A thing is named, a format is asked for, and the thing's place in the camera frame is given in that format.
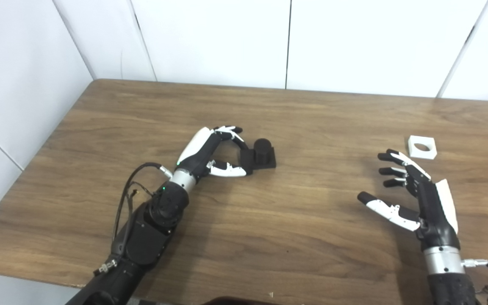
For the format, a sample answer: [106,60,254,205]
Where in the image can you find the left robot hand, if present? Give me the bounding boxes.
[176,125,253,178]

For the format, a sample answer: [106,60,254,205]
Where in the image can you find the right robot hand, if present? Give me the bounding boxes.
[357,149,460,251]

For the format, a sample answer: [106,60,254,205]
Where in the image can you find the white square piece with hole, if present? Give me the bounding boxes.
[408,135,438,160]

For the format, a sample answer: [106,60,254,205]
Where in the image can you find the black peg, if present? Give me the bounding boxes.
[238,138,277,172]

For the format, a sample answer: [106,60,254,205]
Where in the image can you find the thin left arm wires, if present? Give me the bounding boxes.
[126,186,156,206]

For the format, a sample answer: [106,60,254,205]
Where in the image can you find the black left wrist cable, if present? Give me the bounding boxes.
[94,162,173,276]

